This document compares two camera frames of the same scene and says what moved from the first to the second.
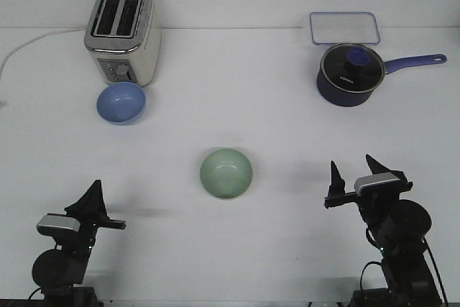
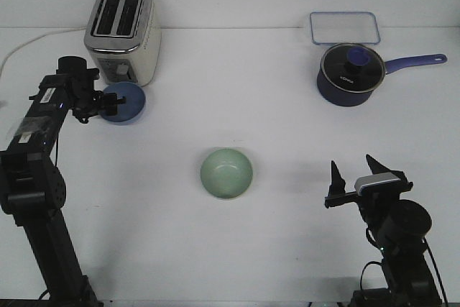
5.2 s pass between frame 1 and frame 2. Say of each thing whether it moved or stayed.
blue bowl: stayed
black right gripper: stayed
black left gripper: moved
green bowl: stayed
